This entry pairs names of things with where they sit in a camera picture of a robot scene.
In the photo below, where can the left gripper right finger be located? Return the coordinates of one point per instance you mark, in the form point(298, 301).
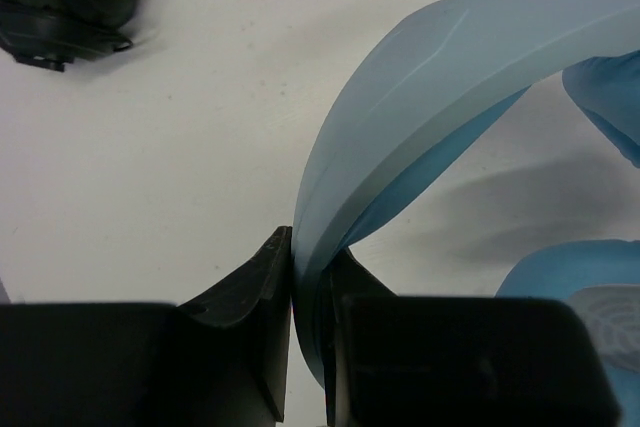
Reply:
point(392, 360)

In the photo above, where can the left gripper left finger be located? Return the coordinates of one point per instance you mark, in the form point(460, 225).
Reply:
point(219, 359)

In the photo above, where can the black headphones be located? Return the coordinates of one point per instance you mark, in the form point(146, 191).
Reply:
point(51, 34)

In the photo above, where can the large light blue headphones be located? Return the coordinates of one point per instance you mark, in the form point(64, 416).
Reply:
point(428, 91)

